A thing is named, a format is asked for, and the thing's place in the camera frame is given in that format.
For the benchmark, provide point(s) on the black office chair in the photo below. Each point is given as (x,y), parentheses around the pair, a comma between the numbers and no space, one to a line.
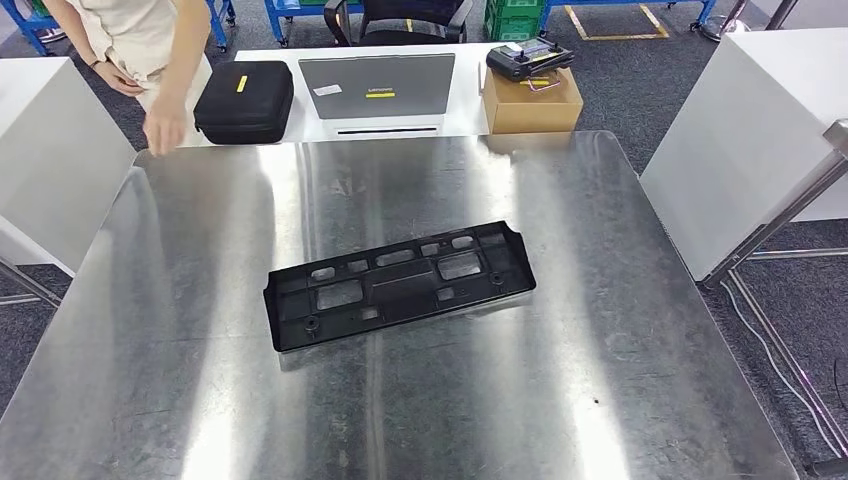
(397,16)

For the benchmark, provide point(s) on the stainless steel table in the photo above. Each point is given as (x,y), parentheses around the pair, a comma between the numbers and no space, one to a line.
(26,281)
(838,136)

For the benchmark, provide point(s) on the person's right hand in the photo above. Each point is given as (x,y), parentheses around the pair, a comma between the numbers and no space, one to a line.
(122,79)

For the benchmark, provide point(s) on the green plastic crate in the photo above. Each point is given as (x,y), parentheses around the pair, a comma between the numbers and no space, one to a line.
(513,30)
(517,8)
(40,6)

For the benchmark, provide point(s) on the person's left forearm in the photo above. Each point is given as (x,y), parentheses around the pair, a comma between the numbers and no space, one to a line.
(185,53)

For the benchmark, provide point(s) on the person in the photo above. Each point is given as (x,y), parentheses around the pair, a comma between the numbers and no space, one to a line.
(132,26)

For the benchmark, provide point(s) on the black handheld controller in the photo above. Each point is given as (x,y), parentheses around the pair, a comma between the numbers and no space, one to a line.
(526,60)

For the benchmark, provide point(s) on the stainless steel workbench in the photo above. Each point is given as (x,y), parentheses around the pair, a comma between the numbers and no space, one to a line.
(199,298)

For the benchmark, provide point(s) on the yellow floor tape square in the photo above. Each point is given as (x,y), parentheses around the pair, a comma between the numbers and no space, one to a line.
(616,36)

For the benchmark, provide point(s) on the long black plastic panel part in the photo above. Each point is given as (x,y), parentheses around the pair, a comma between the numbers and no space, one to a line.
(397,291)

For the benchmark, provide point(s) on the grey laptop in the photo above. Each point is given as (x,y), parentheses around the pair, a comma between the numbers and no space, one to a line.
(378,86)

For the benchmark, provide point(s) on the person's left hand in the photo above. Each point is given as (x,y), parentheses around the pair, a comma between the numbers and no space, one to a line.
(166,126)

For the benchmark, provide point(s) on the brown cardboard box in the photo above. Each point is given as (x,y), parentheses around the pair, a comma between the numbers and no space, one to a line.
(530,112)

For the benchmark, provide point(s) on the black zip case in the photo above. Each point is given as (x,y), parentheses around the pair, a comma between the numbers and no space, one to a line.
(245,106)

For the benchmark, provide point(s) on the person's right forearm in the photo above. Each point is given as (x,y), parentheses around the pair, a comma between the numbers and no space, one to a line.
(73,33)

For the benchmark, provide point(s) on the white cabinet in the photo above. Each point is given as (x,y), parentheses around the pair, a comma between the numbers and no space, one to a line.
(53,166)
(729,132)

